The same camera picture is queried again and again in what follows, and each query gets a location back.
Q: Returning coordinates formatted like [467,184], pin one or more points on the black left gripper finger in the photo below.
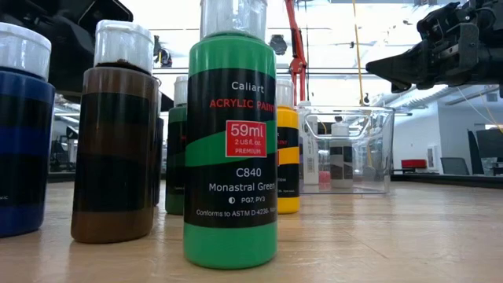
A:
[165,105]

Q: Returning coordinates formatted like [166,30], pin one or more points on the dark green paint bottle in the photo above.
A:
[176,157]

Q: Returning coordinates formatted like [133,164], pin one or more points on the brown paint bottle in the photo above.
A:
[114,157]

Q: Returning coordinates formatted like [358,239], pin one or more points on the large white paint bottle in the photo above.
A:
[310,157]

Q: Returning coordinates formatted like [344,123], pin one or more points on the blue paint bottle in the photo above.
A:
[23,157]

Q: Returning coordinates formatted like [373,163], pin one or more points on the bright green paint bottle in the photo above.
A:
[230,236]

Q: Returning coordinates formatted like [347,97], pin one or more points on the yellow paint bottle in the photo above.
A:
[288,204]

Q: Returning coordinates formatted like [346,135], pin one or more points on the clear plastic bin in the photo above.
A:
[373,157]

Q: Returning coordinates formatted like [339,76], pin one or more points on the red seat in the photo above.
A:
[413,164]

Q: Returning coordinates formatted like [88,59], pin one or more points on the grey chair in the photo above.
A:
[455,167]

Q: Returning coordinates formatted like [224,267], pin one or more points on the black monitor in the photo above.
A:
[489,143]

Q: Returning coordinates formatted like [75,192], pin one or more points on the red desk lamp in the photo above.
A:
[297,67]

